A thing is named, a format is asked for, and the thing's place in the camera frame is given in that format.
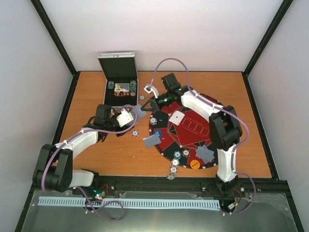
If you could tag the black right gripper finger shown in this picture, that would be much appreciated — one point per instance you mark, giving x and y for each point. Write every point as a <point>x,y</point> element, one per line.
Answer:
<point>150,109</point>
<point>151,103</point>

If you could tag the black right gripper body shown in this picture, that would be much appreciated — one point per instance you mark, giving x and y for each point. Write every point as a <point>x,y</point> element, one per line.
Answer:
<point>165,103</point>

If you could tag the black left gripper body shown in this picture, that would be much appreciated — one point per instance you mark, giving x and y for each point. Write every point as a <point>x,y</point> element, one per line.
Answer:
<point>120,134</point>

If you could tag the grey card deck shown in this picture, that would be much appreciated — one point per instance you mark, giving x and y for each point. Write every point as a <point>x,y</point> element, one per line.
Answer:
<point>138,113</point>

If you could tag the poker chip stack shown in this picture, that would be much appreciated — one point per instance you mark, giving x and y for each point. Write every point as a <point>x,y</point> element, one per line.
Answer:
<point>153,121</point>

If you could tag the ace of diamonds card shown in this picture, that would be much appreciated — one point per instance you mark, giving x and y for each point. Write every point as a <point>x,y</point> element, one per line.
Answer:
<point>176,117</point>

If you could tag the blue small blind button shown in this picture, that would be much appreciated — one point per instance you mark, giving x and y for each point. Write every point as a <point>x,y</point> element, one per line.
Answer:
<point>158,132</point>

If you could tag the blue patterned playing card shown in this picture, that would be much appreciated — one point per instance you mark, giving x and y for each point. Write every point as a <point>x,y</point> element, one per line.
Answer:
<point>209,158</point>
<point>202,152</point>
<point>152,140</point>

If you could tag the blue green fifty chip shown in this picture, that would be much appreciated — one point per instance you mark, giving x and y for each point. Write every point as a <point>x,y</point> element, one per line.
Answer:
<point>177,155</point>

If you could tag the blue orange ten chip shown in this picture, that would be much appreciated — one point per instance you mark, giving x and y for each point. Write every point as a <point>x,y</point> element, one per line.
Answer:
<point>173,169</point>
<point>175,162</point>

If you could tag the orange big blind button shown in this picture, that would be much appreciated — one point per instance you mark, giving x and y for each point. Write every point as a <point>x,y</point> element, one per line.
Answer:
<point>195,164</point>

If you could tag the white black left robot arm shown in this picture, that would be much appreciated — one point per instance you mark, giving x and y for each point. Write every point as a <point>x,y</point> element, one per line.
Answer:
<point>54,168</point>

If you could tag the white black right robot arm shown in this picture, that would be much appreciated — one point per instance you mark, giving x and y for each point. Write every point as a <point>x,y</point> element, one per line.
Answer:
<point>225,129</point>

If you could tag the right poker chip row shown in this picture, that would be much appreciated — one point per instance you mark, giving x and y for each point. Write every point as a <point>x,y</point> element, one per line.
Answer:
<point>133,88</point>

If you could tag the poker chip row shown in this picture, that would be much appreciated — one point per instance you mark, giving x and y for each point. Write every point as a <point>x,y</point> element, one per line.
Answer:
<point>110,85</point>
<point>133,88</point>

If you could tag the red dice row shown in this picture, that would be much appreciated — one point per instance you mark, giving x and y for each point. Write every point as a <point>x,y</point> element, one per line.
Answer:
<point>121,94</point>

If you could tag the boxed playing card deck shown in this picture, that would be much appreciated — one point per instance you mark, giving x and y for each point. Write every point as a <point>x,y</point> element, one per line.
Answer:
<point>122,87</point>

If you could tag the aluminium poker chip case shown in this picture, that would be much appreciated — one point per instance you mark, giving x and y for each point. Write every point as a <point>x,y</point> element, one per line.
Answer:
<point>119,67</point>

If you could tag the left poker chip row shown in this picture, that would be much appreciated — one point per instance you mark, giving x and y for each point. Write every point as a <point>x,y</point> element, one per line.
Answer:
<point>110,85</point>

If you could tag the round red black poker mat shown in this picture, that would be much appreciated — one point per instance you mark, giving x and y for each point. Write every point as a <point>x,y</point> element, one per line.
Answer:
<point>192,132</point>

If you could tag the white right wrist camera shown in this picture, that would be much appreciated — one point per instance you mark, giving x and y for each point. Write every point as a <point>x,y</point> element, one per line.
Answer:
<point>151,89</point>

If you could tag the light blue slotted cable duct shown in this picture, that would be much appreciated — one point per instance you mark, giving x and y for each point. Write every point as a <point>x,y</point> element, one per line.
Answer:
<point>132,203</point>

